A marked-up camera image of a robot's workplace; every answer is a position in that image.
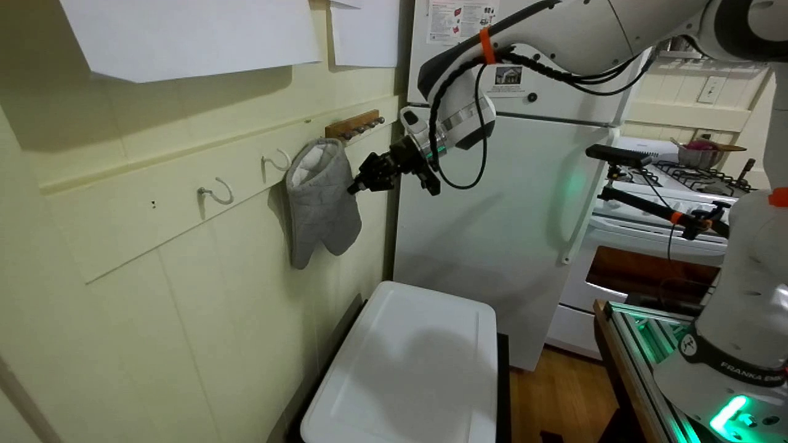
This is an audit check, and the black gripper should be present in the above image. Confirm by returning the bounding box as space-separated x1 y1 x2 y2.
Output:
347 134 443 197

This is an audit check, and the grey quilted oven mitt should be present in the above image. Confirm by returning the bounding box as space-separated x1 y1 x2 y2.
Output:
280 137 365 272

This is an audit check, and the wooden peg rack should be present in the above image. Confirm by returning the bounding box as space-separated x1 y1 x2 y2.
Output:
323 108 387 141

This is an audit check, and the white refrigerator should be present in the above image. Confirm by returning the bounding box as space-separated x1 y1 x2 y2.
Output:
392 0 654 374

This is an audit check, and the printed instruction sheet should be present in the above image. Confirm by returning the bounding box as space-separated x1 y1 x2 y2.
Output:
425 0 533 44

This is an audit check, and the white plastic storage bin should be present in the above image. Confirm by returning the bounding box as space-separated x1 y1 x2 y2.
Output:
297 280 501 443

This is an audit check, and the white kitchen stove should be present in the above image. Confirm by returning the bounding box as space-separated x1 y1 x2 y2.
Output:
544 134 770 364

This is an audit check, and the robot mounting table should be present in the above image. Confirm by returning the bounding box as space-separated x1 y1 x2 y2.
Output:
592 297 788 443

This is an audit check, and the red cooking pot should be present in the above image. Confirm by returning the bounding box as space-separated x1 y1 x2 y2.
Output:
674 134 726 173

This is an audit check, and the metal wall hook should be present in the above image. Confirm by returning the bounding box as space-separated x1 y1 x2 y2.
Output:
259 149 292 185
195 177 237 221

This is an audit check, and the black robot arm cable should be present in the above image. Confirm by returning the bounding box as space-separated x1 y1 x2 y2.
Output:
429 44 663 194

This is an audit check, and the small white wall paper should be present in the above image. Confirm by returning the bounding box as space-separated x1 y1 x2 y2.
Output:
327 0 404 71

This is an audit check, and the large white wall paper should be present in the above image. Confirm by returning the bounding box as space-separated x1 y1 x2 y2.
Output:
57 0 323 86

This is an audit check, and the black camera boom stand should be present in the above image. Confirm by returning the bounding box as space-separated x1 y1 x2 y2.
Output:
583 144 734 243

